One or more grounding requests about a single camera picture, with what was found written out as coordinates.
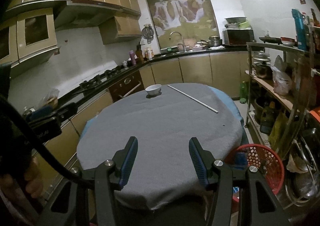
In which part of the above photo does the white plastic bag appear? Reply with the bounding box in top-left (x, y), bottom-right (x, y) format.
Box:
top-left (271, 55), bottom-right (292, 96)

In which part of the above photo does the orange lid on rack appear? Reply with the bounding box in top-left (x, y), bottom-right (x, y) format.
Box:
top-left (310, 107), bottom-right (320, 123)

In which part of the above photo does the grey round table cloth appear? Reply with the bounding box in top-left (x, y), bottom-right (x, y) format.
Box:
top-left (77, 83), bottom-right (243, 210)

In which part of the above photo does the white thin stick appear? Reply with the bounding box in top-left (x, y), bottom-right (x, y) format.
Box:
top-left (167, 85), bottom-right (219, 114)

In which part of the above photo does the gas stove top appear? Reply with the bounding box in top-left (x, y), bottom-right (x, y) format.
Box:
top-left (80, 66), bottom-right (128, 91)

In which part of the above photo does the green bottle on floor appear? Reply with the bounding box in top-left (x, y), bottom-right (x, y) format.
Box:
top-left (239, 81), bottom-right (248, 104)

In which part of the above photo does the microwave oven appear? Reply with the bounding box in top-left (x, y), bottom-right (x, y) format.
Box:
top-left (222, 29), bottom-right (255, 46)

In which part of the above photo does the steel pot on counter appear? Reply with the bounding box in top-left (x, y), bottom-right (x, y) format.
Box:
top-left (208, 35), bottom-right (222, 47)

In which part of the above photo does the pink bottle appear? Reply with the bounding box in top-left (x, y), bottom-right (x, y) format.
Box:
top-left (129, 50), bottom-right (136, 65)

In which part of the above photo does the hanging round strainer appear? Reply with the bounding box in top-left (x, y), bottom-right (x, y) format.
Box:
top-left (142, 24), bottom-right (154, 44)

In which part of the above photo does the range hood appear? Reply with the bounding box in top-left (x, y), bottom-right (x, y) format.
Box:
top-left (53, 0), bottom-right (141, 31)

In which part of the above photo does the waterfall picture window blind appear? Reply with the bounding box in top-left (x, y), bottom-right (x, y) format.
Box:
top-left (146, 0), bottom-right (219, 48)

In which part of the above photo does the brown bottle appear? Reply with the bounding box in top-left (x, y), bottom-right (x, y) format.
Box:
top-left (136, 44), bottom-right (144, 62)

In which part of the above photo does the white ceramic bowl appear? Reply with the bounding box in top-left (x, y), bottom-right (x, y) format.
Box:
top-left (145, 84), bottom-right (162, 96)

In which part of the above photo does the built-in oven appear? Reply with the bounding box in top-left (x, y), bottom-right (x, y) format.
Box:
top-left (108, 71), bottom-right (144, 102)

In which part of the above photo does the yellow plastic bag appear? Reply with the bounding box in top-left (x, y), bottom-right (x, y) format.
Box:
top-left (268, 112), bottom-right (287, 151)

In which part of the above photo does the blue thermos bottle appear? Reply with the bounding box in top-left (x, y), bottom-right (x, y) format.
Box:
top-left (291, 9), bottom-right (307, 51)

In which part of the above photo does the person's left hand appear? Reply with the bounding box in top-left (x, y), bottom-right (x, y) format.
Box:
top-left (1, 156), bottom-right (43, 199)

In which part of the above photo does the red plastic mesh basket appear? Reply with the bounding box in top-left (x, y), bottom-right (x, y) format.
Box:
top-left (224, 143), bottom-right (285, 195)

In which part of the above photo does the metal storage rack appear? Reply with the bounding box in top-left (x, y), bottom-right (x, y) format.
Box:
top-left (246, 42), bottom-right (319, 223)

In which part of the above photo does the chrome kitchen faucet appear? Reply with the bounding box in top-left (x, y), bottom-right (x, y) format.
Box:
top-left (169, 31), bottom-right (187, 52)

